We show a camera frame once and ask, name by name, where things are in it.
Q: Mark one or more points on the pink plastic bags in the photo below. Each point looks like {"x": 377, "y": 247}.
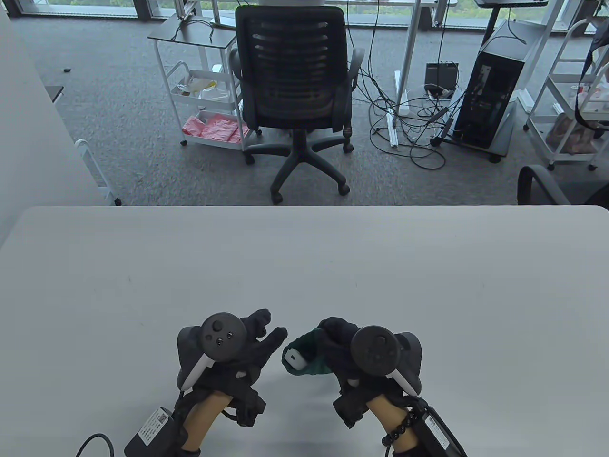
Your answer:
{"x": 214, "y": 127}

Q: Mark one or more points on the white desk frame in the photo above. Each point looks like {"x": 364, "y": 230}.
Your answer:
{"x": 409, "y": 47}
{"x": 542, "y": 47}

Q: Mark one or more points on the white red tissue packet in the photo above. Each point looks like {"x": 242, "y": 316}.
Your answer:
{"x": 296, "y": 359}

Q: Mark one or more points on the black box on floor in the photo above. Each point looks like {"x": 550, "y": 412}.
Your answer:
{"x": 441, "y": 75}

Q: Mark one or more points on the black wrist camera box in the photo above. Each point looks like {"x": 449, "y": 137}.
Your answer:
{"x": 442, "y": 435}
{"x": 152, "y": 428}

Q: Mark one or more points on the black wheeled computer stand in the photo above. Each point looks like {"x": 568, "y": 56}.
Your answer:
{"x": 502, "y": 138}

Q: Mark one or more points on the person's right forearm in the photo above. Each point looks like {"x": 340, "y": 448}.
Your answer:
{"x": 387, "y": 414}

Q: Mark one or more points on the black chair armrest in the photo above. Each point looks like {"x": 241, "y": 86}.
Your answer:
{"x": 528, "y": 183}

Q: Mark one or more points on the brown plastic bag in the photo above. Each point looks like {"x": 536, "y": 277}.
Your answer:
{"x": 571, "y": 135}

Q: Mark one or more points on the person's right hand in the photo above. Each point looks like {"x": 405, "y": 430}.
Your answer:
{"x": 338, "y": 352}

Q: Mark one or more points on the black white handheld controller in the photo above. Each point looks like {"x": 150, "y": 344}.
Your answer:
{"x": 376, "y": 350}
{"x": 223, "y": 335}

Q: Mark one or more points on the clear plastic bags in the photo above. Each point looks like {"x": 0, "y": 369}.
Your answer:
{"x": 211, "y": 93}

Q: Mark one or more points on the black standing desk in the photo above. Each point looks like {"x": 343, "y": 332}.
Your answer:
{"x": 495, "y": 24}

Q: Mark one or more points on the white power strip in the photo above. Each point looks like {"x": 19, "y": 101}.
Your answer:
{"x": 394, "y": 131}

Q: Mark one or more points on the black computer tower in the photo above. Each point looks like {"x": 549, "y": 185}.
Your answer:
{"x": 490, "y": 95}

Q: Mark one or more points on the black mesh office chair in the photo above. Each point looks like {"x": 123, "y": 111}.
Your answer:
{"x": 290, "y": 71}

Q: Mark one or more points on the person's left hand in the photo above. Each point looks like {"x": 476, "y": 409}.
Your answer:
{"x": 257, "y": 352}

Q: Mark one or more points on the person's left forearm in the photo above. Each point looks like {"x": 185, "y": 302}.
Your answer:
{"x": 204, "y": 419}

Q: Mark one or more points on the white cart with black top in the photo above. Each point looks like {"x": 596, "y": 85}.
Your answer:
{"x": 223, "y": 38}

